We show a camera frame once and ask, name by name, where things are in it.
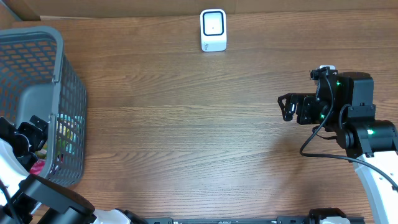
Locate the red purple pad pack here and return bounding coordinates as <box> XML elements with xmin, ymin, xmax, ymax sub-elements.
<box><xmin>29</xmin><ymin>159</ymin><xmax>45</xmax><ymax>175</ymax></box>

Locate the cardboard backboard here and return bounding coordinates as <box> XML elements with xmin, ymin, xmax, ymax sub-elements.
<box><xmin>4</xmin><ymin>0</ymin><xmax>397</xmax><ymax>21</ymax></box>

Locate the teal wet wipes pack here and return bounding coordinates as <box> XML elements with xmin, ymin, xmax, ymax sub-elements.
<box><xmin>57</xmin><ymin>114</ymin><xmax>84</xmax><ymax>156</ymax></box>

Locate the white barcode scanner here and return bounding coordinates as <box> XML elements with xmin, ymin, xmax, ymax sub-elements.
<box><xmin>200</xmin><ymin>9</ymin><xmax>227</xmax><ymax>52</ymax></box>

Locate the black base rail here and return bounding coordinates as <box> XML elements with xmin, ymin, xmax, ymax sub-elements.
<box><xmin>142</xmin><ymin>215</ymin><xmax>365</xmax><ymax>224</ymax></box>

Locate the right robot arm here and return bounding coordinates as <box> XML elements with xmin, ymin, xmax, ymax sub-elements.
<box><xmin>277</xmin><ymin>67</ymin><xmax>397</xmax><ymax>223</ymax></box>

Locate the grey plastic basket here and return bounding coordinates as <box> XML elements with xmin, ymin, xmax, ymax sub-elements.
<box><xmin>1</xmin><ymin>26</ymin><xmax>88</xmax><ymax>187</ymax></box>

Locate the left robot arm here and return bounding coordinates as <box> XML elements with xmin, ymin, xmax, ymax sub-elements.
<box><xmin>1</xmin><ymin>116</ymin><xmax>146</xmax><ymax>224</ymax></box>

